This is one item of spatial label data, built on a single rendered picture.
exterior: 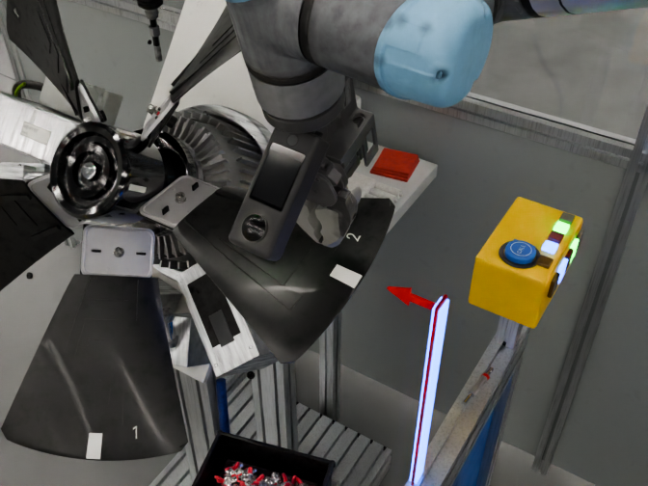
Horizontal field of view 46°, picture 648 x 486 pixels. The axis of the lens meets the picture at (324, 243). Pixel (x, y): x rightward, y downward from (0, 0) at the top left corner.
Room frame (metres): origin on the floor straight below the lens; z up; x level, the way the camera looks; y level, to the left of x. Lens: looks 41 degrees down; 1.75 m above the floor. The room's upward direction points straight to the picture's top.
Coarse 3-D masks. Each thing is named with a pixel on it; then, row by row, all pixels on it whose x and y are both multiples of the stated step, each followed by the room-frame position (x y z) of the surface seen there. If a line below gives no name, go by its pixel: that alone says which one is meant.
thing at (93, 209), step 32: (96, 128) 0.77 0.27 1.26; (64, 160) 0.77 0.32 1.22; (96, 160) 0.75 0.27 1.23; (128, 160) 0.73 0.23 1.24; (160, 160) 0.78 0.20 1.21; (192, 160) 0.82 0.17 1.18; (64, 192) 0.74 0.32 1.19; (96, 192) 0.72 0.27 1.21; (128, 192) 0.71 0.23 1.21; (128, 224) 0.74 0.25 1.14
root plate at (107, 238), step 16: (96, 240) 0.72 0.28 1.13; (112, 240) 0.73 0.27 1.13; (128, 240) 0.73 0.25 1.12; (144, 240) 0.74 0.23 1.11; (96, 256) 0.71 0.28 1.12; (112, 256) 0.71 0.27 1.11; (128, 256) 0.72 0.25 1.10; (144, 256) 0.73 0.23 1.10; (96, 272) 0.69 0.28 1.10; (112, 272) 0.70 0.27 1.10; (128, 272) 0.71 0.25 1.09; (144, 272) 0.71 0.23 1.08
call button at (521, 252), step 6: (516, 240) 0.78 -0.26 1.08; (510, 246) 0.77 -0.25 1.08; (516, 246) 0.77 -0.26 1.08; (522, 246) 0.77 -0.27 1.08; (528, 246) 0.77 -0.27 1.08; (534, 246) 0.77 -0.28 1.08; (504, 252) 0.76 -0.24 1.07; (510, 252) 0.75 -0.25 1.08; (516, 252) 0.75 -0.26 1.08; (522, 252) 0.75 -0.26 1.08; (528, 252) 0.75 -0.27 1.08; (534, 252) 0.75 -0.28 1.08; (510, 258) 0.75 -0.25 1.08; (516, 258) 0.74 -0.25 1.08; (522, 258) 0.74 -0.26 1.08; (528, 258) 0.74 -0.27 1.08
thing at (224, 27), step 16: (224, 16) 0.90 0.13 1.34; (224, 32) 0.84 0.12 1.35; (208, 48) 0.84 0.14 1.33; (224, 48) 0.81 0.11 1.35; (240, 48) 0.78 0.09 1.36; (192, 64) 0.85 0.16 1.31; (208, 64) 0.80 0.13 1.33; (176, 80) 0.86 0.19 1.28; (192, 80) 0.79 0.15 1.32; (176, 96) 0.79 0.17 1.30
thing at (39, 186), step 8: (40, 176) 0.80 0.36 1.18; (48, 176) 0.79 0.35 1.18; (32, 184) 0.79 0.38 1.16; (40, 184) 0.79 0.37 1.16; (40, 192) 0.79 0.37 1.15; (48, 192) 0.79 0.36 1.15; (40, 200) 0.79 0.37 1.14; (48, 200) 0.80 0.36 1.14; (48, 208) 0.79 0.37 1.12; (56, 208) 0.80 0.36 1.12; (56, 216) 0.79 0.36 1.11; (64, 216) 0.80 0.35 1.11; (64, 224) 0.80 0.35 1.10; (72, 224) 0.80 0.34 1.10; (80, 224) 0.79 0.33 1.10
